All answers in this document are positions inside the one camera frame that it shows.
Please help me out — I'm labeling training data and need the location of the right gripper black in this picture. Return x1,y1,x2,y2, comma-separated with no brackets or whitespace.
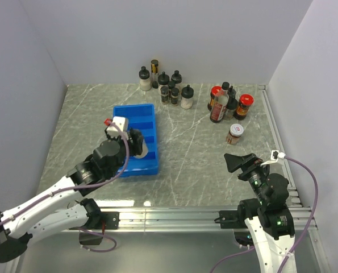
223,151,270,204

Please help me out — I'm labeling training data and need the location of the shaker jar white powder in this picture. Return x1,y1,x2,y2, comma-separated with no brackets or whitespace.
135,142,149,159

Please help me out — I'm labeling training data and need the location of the blue divided plastic bin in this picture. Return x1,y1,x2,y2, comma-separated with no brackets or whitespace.
113,104,159,177

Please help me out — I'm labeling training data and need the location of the knob lid jar white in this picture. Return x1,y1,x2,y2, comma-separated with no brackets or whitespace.
181,85,194,109

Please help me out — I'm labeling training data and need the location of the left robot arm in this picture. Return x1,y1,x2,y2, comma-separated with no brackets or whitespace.
0,124,147,263

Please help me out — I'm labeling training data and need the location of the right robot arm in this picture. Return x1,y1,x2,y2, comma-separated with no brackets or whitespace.
215,150,297,272

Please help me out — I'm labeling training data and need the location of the white lid spice jar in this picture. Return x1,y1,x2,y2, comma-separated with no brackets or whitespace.
226,123,244,145

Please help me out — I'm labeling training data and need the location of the black cap bottle front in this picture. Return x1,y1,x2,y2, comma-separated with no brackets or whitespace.
223,97,238,120

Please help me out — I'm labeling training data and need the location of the black cap bottle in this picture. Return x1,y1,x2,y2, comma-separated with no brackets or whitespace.
227,85,236,99
223,97,238,120

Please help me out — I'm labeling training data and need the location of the red lid jar right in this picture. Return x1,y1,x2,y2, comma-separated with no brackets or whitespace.
233,94,254,120

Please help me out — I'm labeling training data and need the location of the red lid jar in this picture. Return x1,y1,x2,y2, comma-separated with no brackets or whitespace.
233,94,254,120
207,85,222,111

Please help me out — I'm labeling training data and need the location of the knob lid jar far left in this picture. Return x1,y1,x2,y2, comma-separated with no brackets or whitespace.
139,66,152,92

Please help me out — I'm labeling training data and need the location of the small spice jar left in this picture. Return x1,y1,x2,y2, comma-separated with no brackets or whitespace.
160,86,169,104

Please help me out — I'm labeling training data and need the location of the small spice jar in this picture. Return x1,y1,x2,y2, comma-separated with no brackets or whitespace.
170,88,180,106
168,81,176,89
160,86,169,104

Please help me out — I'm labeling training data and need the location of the tall clear sauce bottle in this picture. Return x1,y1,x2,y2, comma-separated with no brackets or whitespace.
210,81,230,123

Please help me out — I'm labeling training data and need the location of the small spice jar right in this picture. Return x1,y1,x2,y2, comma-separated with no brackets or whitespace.
170,88,180,106

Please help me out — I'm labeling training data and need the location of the black cap bottle back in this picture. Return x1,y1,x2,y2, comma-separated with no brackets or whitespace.
227,85,236,99

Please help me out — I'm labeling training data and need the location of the red lid jar left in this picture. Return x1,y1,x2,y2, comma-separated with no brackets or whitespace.
207,85,222,111

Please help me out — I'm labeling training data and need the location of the small spice jar back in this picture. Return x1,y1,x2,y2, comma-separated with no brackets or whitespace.
168,81,176,89

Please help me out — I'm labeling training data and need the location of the knob lid jar middle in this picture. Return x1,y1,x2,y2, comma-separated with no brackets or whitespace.
157,71,170,89

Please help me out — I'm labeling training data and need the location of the knob lid jar right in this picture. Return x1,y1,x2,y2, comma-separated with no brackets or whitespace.
170,70,182,91

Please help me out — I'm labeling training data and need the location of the tall yellow black grinder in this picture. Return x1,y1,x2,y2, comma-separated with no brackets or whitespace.
151,59,159,89

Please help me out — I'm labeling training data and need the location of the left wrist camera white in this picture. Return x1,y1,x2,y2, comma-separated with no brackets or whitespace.
104,116,128,140

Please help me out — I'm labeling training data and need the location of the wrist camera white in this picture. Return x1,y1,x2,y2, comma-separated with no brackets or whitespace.
270,150,286,162
104,116,128,140

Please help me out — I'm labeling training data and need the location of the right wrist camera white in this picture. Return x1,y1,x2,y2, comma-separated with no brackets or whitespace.
270,150,286,162

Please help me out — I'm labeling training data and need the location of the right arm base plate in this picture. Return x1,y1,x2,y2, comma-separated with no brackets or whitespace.
214,210,248,229

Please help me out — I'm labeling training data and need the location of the aluminium front rail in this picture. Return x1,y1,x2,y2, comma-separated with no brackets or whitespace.
17,206,319,234

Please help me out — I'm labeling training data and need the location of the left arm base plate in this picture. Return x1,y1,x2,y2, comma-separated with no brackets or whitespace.
94,211,120,230

